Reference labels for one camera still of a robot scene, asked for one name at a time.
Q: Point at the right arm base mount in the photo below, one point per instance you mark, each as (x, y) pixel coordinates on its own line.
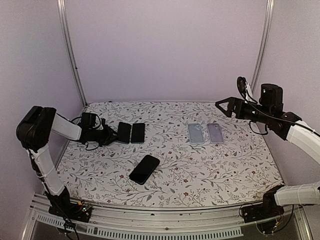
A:
(267, 209)

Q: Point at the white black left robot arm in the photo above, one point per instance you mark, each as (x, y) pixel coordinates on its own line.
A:
(34, 132)

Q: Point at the light blue silicone phone case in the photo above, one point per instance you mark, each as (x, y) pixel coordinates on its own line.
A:
(195, 134)

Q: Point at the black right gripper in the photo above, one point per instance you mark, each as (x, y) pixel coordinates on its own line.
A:
(233, 101)

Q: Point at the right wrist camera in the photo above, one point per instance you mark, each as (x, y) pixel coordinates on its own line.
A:
(244, 88)

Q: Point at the aluminium right rear frame post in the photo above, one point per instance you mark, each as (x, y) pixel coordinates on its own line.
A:
(268, 16)

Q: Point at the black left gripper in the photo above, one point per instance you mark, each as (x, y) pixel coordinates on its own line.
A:
(109, 136)

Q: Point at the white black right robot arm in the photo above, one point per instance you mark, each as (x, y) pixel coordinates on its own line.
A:
(293, 143)

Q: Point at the aluminium frame post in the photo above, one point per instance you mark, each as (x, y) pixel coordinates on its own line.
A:
(62, 11)
(268, 16)

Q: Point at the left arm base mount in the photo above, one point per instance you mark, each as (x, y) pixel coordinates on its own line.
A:
(71, 208)

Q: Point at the aluminium left rear frame post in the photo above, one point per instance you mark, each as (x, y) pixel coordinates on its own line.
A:
(62, 11)

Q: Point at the lilac silicone phone case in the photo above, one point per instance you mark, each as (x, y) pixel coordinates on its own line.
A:
(215, 133)

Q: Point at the aluminium front rail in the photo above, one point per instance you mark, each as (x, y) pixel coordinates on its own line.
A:
(121, 222)

